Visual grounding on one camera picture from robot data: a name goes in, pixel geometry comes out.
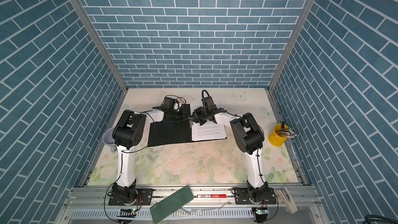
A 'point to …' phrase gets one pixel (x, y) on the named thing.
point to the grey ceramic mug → (108, 139)
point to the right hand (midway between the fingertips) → (186, 114)
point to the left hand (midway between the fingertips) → (190, 116)
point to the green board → (170, 204)
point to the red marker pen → (211, 196)
